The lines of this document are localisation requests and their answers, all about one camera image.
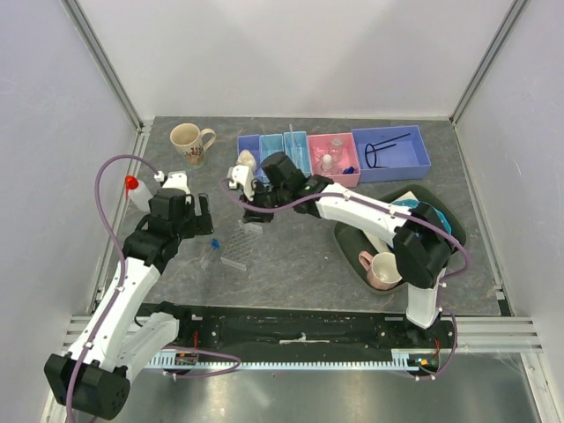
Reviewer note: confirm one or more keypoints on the left light blue bin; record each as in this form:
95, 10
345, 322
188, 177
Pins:
270, 144

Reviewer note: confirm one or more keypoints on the glass dropper bottle white bulb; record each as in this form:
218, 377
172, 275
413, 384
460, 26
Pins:
326, 167

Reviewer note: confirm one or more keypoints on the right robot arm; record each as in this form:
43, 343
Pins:
420, 243

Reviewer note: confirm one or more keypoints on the bag of white gloves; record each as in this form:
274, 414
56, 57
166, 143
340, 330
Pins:
247, 159

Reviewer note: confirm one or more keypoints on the white square plate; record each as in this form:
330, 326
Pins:
380, 245

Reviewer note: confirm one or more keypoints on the pink bin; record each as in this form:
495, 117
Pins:
319, 145

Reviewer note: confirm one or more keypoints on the small glass stopper bottle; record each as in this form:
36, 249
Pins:
336, 148

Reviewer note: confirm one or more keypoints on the small purple bin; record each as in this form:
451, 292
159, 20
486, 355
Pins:
251, 142

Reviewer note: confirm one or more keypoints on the dark green tray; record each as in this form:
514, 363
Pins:
352, 241

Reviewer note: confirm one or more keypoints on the black metal ring stand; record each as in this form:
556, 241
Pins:
372, 149

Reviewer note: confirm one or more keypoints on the red cap wash bottle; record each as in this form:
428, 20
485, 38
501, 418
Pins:
138, 193

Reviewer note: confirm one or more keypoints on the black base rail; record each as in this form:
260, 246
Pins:
292, 336

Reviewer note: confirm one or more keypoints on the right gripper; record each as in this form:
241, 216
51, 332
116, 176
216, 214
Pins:
250, 215

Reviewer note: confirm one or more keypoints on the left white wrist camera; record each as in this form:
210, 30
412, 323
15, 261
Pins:
173, 180

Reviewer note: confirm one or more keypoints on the right light blue bin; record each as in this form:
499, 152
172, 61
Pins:
302, 143

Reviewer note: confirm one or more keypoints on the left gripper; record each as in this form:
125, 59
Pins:
200, 224

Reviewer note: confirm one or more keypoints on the clear test tube rack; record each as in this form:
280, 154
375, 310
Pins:
239, 247

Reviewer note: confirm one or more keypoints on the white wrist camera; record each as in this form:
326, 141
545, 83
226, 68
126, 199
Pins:
173, 180
242, 177

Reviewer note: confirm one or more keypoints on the light blue bin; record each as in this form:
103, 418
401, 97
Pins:
270, 144
302, 143

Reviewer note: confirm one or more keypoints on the large purple bin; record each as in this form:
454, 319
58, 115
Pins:
408, 160

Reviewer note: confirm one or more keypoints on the blue dotted plate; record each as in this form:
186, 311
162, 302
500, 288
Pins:
440, 216

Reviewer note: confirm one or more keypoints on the pink mug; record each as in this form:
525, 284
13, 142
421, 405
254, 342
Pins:
381, 270

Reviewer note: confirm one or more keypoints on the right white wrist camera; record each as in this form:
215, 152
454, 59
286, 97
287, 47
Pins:
242, 177

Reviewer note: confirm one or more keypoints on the beige patterned mug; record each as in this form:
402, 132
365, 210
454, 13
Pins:
192, 143

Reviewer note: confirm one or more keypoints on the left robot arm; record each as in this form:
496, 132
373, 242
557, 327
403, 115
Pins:
96, 374

